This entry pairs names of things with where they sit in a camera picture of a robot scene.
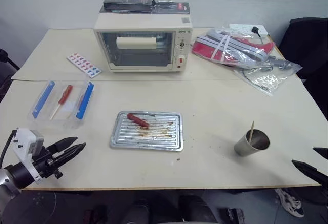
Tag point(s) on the plastic bag with red cloth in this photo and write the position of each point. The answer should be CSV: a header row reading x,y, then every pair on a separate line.
x,y
225,48

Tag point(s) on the wooden skewer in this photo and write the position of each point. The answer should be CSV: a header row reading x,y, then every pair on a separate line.
x,y
250,131

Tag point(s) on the metal cup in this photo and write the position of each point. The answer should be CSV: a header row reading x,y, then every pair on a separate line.
x,y
249,148

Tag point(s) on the red sausage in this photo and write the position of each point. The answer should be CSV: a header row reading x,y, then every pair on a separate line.
x,y
138,120

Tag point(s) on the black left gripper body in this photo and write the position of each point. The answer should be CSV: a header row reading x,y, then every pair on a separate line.
x,y
44,163

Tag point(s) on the card with coloured stickers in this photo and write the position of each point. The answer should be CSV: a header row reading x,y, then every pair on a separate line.
x,y
84,65

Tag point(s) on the white power strip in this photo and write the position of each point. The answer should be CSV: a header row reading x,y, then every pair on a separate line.
x,y
243,28

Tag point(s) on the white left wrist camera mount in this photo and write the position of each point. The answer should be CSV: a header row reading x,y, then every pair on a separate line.
x,y
25,139

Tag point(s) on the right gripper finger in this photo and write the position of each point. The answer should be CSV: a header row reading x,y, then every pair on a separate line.
x,y
323,152
314,174

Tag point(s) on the silver metal baking tray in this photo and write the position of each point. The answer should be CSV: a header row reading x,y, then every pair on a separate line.
x,y
151,137

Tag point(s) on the black power plug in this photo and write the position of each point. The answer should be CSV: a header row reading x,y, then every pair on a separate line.
x,y
255,29

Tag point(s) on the black chair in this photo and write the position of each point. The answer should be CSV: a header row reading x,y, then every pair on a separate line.
x,y
307,49
5,70

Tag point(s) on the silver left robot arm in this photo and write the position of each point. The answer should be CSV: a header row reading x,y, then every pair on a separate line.
x,y
5,183

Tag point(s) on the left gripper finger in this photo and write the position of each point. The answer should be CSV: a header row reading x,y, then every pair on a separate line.
x,y
64,143
69,154

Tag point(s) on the packaged tool with red label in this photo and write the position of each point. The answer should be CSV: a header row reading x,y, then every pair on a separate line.
x,y
174,6

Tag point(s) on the long black box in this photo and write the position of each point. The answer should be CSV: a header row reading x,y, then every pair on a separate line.
x,y
128,3

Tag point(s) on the black and white shoe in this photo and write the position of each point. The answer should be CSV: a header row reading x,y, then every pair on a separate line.
x,y
290,203

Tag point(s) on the cream toaster oven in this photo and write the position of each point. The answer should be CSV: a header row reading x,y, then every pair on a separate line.
x,y
143,24

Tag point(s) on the clear plastic container blue clips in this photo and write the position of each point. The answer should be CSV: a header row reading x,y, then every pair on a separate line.
x,y
41,98

